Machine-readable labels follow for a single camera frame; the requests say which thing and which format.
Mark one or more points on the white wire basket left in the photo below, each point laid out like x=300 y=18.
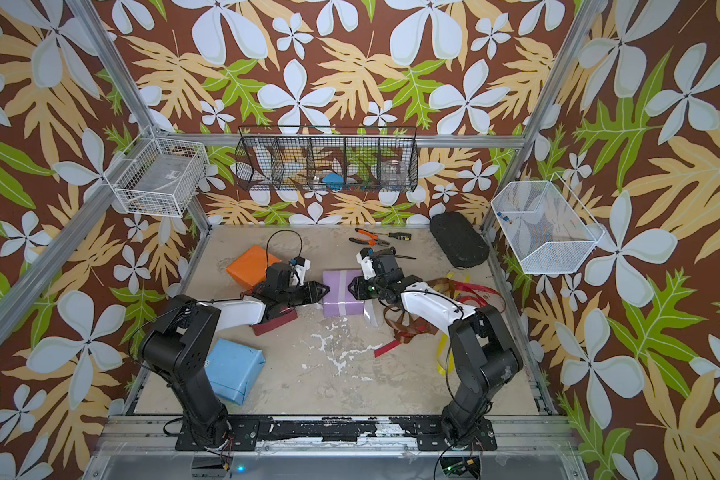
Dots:
x=159 y=175

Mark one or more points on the yellow ribbon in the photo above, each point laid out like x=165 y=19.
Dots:
x=441 y=360

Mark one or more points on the orange handled pliers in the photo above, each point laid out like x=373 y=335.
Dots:
x=369 y=238

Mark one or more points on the black wire basket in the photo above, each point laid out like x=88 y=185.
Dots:
x=370 y=158

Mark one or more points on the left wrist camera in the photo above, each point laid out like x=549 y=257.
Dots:
x=298 y=268

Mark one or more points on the blue gift box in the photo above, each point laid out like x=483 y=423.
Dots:
x=232 y=369

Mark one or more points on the black oval case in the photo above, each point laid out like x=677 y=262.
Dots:
x=462 y=245

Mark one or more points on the blue item in basket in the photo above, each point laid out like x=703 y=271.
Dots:
x=334 y=181

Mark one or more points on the orange gift box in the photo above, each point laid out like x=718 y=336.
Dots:
x=249 y=269

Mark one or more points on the white ribbon bow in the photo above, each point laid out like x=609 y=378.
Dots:
x=369 y=313

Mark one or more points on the magenta gift box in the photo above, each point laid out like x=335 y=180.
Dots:
x=266 y=326

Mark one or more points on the white mesh basket right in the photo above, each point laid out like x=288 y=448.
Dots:
x=546 y=225

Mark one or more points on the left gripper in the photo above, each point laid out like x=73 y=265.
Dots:
x=316 y=298

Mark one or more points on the brown ribbon bow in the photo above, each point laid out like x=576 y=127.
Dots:
x=406 y=326

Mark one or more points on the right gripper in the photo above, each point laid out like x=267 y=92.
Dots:
x=360 y=288

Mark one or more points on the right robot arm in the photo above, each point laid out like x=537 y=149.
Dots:
x=485 y=354

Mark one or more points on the lilac gift box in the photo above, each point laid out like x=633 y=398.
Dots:
x=339 y=301

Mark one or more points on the red ribbon bow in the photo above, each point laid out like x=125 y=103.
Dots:
x=472 y=294

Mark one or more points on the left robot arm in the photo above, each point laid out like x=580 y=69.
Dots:
x=177 y=346

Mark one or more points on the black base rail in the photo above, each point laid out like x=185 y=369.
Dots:
x=428 y=431

